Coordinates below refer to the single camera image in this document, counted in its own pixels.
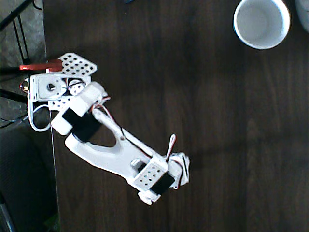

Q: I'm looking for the white cup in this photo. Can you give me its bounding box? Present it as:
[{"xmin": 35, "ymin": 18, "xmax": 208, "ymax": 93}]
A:
[{"xmin": 232, "ymin": 0, "xmax": 291, "ymax": 50}]

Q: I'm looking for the red clamp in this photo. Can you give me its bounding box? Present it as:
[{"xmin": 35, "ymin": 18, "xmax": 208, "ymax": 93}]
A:
[{"xmin": 19, "ymin": 59, "xmax": 62, "ymax": 73}]

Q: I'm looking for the black rod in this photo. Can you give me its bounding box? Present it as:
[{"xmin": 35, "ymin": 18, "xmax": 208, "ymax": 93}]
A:
[{"xmin": 0, "ymin": 193, "xmax": 15, "ymax": 232}]

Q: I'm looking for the white rounded object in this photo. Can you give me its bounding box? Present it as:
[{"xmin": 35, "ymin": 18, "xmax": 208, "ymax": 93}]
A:
[{"xmin": 295, "ymin": 0, "xmax": 309, "ymax": 34}]

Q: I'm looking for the red white servo wire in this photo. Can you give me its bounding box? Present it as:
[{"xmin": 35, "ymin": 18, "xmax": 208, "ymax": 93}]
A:
[{"xmin": 166, "ymin": 134, "xmax": 177, "ymax": 160}]

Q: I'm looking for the white perforated base plate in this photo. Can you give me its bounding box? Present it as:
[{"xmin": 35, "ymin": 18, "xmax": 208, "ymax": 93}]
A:
[{"xmin": 47, "ymin": 52, "xmax": 98, "ymax": 112}]

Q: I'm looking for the white cable loop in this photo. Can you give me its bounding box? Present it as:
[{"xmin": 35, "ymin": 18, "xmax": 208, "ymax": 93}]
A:
[{"xmin": 27, "ymin": 103, "xmax": 53, "ymax": 132}]

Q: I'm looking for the thin black cable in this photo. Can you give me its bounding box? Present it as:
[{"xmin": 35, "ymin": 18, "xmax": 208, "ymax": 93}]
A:
[{"xmin": 0, "ymin": 115, "xmax": 30, "ymax": 129}]

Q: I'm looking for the black metal frame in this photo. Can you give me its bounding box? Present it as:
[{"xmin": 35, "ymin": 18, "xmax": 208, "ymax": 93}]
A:
[{"xmin": 0, "ymin": 0, "xmax": 35, "ymax": 61}]

